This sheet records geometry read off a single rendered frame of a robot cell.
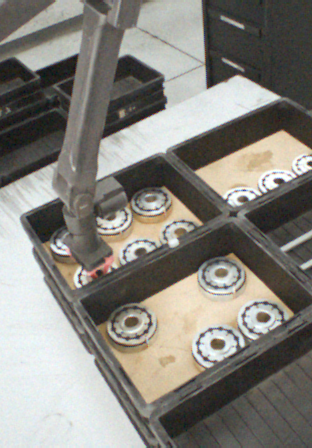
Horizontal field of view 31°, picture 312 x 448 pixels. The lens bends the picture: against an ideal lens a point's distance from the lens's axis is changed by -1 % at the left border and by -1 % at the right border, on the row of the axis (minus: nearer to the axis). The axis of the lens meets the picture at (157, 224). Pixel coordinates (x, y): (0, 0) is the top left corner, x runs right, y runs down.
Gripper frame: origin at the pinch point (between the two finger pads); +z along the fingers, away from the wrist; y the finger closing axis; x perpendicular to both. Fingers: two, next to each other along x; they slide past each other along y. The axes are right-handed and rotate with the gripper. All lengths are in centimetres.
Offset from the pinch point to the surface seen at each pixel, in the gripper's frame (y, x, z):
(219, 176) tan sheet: 8.9, -44.7, 4.1
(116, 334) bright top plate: -15.7, 5.5, 1.1
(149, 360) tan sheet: -23.2, 3.4, 4.1
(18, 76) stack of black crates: 166, -56, 37
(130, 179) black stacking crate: 17.7, -22.9, -2.7
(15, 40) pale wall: 294, -107, 78
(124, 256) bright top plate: 0.6, -8.1, 1.1
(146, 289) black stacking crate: -10.4, -6.0, 1.3
